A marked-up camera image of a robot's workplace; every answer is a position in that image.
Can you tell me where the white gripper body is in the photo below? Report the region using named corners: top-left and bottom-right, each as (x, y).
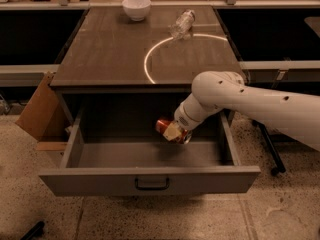
top-left (174, 103), bottom-right (199, 131)

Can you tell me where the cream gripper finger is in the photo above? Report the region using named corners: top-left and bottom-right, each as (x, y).
top-left (163, 121), bottom-right (182, 141)

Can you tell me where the red coke can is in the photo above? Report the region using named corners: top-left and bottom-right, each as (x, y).
top-left (155, 118), bottom-right (192, 144)

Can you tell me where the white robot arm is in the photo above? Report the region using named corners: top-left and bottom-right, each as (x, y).
top-left (157, 71), bottom-right (320, 150)

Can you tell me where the open grey top drawer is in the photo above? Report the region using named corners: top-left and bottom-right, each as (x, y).
top-left (39, 111), bottom-right (260, 196)

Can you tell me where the grey cabinet with dark top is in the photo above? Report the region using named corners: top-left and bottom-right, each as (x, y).
top-left (51, 5), bottom-right (243, 120)

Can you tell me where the clear plastic bottle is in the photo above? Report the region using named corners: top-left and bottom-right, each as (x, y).
top-left (169, 9), bottom-right (195, 40)

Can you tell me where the black metal leg bar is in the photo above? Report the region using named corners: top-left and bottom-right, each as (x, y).
top-left (253, 121), bottom-right (286, 176)

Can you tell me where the white ceramic bowl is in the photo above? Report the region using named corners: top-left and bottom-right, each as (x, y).
top-left (122, 0), bottom-right (151, 21)

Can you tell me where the brown cardboard piece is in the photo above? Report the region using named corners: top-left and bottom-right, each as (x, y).
top-left (16, 72), bottom-right (70, 151)

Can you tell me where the black bar bottom left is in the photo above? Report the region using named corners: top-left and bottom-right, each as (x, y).
top-left (20, 221), bottom-right (45, 240)

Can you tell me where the black drawer handle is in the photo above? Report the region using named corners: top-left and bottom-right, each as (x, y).
top-left (134, 178), bottom-right (170, 191)

